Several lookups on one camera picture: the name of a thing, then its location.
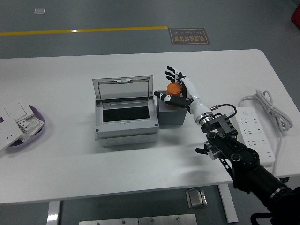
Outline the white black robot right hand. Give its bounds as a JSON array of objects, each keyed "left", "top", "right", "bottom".
[{"left": 153, "top": 66, "right": 211, "bottom": 121}]

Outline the grey enclosure box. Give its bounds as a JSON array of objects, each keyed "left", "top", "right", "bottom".
[{"left": 92, "top": 75, "right": 161, "bottom": 148}]

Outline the large white socket plate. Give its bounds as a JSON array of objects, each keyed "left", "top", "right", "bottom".
[{"left": 0, "top": 109, "right": 24, "bottom": 151}]

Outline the yellow floor line tape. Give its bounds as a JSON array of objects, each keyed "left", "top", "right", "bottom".
[{"left": 0, "top": 25, "right": 169, "bottom": 37}]

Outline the white perforated socket plate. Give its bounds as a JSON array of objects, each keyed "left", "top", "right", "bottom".
[{"left": 20, "top": 116, "right": 45, "bottom": 142}]

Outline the white power strip cord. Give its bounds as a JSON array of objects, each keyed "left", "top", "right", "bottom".
[{"left": 238, "top": 89, "right": 293, "bottom": 179}]

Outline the metal floor socket box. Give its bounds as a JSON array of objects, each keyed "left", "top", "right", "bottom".
[{"left": 186, "top": 187, "right": 209, "bottom": 209}]

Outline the bare metal base plate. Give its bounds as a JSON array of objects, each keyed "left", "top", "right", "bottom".
[
  {"left": 138, "top": 213, "right": 197, "bottom": 225},
  {"left": 79, "top": 217, "right": 139, "bottom": 225}
]

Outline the red object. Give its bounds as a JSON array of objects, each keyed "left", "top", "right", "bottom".
[{"left": 290, "top": 4, "right": 300, "bottom": 25}]

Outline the dark grey cube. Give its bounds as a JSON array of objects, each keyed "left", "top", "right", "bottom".
[{"left": 157, "top": 90, "right": 188, "bottom": 126}]

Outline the white switch plate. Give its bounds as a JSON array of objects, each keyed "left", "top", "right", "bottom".
[{"left": 4, "top": 101, "right": 35, "bottom": 122}]

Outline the white table leg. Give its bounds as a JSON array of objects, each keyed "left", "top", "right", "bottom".
[
  {"left": 46, "top": 201, "right": 61, "bottom": 225},
  {"left": 217, "top": 184, "right": 239, "bottom": 223}
]

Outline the purple tray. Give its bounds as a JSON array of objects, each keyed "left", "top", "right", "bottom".
[{"left": 5, "top": 105, "right": 46, "bottom": 154}]

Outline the brown floor sign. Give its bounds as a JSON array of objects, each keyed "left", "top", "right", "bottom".
[{"left": 168, "top": 28, "right": 211, "bottom": 45}]

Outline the small white socket module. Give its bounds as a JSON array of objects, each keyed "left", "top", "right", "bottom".
[{"left": 15, "top": 118, "right": 33, "bottom": 134}]

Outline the orange cylinder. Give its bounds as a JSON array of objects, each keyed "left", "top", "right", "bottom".
[{"left": 166, "top": 82, "right": 183, "bottom": 108}]

